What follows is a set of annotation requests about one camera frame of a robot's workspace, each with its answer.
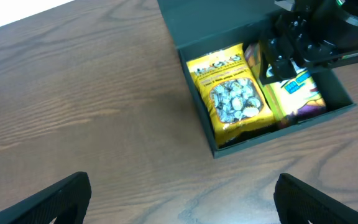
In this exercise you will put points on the green yellow Pretz box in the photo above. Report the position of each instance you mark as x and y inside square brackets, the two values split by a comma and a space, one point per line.
[291, 100]

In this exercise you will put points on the black gift box with lid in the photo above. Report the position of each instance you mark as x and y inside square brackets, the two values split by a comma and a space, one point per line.
[198, 27]

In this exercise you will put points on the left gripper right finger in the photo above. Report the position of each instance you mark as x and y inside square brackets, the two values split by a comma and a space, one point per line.
[297, 202]

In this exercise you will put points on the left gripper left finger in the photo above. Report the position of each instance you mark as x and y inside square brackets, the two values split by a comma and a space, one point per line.
[63, 202]

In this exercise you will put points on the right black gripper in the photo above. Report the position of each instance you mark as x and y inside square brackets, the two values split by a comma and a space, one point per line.
[316, 41]

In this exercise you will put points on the yellow Hacks candy bag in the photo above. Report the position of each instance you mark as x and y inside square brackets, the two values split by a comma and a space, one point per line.
[230, 92]

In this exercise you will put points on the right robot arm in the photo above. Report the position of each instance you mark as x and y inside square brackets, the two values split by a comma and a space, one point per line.
[320, 5]

